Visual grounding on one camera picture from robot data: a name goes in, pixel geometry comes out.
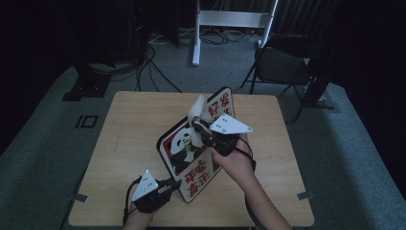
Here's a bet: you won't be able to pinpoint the bundle of floor cables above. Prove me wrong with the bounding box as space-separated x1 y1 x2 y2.
199 28 255 46

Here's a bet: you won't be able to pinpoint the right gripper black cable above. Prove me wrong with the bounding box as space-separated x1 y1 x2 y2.
235 137 269 230

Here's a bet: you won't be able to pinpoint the black floor cables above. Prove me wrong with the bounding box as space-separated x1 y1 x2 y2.
135 41 184 94

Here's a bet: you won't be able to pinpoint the person's left hand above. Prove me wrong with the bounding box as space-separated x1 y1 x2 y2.
122 204 156 230

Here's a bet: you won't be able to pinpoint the black folding chair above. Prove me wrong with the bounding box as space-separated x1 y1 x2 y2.
239 34 313 125

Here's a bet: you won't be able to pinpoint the dark curtain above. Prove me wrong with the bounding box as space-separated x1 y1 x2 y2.
275 0 341 39

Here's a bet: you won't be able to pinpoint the grey tape piece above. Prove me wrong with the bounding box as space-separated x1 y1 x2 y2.
296 190 315 201
67 193 89 203

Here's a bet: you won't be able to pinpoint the person's right hand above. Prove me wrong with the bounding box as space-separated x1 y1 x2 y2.
210 133 258 186

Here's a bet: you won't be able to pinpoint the black metal stand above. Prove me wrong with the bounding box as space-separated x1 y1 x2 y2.
300 47 337 111

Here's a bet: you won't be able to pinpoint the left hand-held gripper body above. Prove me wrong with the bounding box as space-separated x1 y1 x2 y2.
131 169 174 215

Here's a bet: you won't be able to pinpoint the black stand with base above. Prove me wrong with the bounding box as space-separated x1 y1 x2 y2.
61 47 113 103

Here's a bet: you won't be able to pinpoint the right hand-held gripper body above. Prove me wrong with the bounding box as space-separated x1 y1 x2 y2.
204 113 254 158

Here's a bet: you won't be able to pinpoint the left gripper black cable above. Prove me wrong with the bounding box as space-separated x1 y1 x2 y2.
123 175 143 226

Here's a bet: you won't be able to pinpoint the panda picture board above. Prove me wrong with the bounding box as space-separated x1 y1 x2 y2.
155 86 237 204

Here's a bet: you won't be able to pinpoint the grey cloth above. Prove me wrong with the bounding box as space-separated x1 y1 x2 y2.
187 94 214 149

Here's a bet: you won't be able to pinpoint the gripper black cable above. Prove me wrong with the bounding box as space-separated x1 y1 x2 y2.
235 137 269 230
123 175 143 226

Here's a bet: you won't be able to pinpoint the white metal stand frame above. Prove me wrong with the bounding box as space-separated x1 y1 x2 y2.
192 0 280 67

